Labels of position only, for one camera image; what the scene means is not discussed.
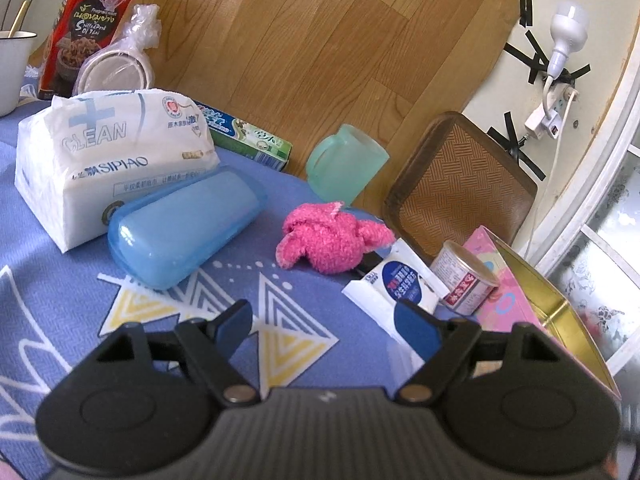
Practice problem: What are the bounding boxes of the white power strip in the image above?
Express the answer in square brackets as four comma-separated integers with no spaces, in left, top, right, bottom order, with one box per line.
[524,85,581,139]

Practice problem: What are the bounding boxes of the blue printed tablecloth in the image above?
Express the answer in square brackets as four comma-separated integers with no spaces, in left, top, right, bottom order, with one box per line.
[0,67,640,480]

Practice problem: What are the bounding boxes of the white bulb lamp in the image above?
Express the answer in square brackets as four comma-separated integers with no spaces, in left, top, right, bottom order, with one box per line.
[544,2,591,80]

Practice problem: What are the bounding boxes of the brown woven tray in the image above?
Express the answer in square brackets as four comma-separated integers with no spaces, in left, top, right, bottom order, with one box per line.
[383,111,538,263]

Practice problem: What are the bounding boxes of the white tissue pack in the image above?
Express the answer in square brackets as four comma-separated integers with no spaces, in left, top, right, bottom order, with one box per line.
[14,87,221,253]

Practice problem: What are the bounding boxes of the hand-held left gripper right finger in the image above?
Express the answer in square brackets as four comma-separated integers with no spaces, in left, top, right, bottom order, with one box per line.
[393,300,568,407]

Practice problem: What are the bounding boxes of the pink biscuit tin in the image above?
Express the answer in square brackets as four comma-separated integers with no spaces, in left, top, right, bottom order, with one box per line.
[462,226,621,401]

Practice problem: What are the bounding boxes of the white wet wipe packet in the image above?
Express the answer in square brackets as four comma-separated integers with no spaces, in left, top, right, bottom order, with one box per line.
[342,238,451,361]

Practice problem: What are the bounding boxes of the green plastic cup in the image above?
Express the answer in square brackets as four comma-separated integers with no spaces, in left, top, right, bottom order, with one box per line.
[306,123,390,207]

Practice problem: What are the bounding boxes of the toothpaste box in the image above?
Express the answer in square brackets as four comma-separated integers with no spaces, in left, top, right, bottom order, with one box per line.
[192,100,293,173]

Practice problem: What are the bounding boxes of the red snack box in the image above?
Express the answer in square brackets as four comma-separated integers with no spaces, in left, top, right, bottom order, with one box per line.
[37,0,147,101]

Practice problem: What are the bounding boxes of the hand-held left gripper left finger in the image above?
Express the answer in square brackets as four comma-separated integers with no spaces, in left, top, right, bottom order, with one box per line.
[87,299,262,407]

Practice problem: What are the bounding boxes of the white enamel mug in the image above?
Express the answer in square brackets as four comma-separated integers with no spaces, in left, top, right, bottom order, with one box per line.
[0,31,38,117]

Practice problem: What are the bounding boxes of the black tape strips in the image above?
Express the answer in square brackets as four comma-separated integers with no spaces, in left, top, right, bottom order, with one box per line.
[504,30,591,86]
[487,112,546,181]

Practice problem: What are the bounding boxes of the plastic bag of lids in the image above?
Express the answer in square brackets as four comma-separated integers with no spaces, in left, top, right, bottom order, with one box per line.
[75,4,162,97]

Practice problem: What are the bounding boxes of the wooden chopstick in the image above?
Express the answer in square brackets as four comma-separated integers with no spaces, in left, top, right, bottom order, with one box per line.
[9,0,29,38]

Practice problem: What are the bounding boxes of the white can with red label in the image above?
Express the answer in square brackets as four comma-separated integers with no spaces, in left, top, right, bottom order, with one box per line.
[430,240,501,316]

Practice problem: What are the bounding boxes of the pink fluffy cloth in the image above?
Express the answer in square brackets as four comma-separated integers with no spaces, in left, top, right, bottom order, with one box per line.
[276,201,396,275]

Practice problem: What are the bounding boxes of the blue plastic case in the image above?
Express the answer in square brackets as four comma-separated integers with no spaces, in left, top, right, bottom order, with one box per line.
[107,166,268,291]

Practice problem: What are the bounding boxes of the wood grain board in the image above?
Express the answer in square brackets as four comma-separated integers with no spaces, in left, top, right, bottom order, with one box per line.
[30,0,518,211]

